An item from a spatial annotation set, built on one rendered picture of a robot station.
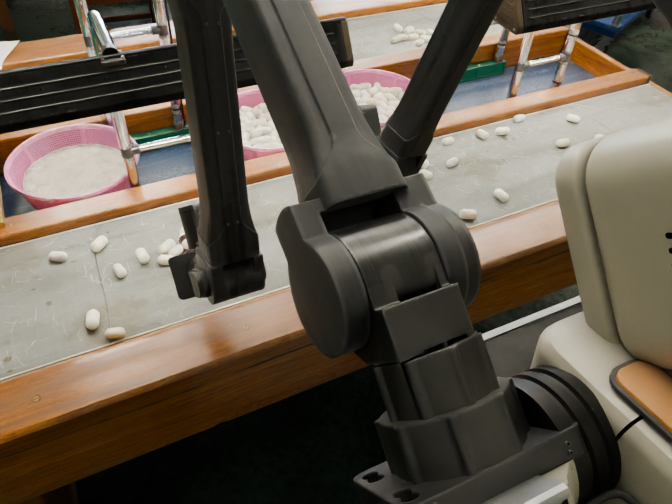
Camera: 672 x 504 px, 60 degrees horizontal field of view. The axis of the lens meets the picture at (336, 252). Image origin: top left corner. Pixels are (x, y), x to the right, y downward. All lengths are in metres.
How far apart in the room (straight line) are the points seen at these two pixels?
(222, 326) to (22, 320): 0.33
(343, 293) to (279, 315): 0.64
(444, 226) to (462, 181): 0.94
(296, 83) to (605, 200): 0.20
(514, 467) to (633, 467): 0.07
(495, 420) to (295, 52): 0.26
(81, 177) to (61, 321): 0.39
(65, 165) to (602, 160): 1.18
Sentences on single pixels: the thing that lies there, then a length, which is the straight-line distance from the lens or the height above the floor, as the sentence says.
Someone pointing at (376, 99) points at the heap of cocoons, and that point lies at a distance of 1.55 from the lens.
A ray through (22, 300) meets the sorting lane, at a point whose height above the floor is 0.74.
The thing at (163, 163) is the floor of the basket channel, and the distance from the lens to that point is 1.45.
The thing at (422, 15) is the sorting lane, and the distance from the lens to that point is 2.06.
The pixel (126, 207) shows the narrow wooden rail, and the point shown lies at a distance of 1.20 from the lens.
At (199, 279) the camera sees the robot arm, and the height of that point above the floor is 0.99.
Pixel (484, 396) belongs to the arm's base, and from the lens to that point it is 0.35.
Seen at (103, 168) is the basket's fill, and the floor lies 0.74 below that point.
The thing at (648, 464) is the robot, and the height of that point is 1.21.
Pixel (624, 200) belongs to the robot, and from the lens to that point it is 0.36.
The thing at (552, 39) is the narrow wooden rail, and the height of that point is 0.74.
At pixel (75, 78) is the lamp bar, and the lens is 0.93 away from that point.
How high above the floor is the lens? 1.51
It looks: 45 degrees down
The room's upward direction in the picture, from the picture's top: 4 degrees clockwise
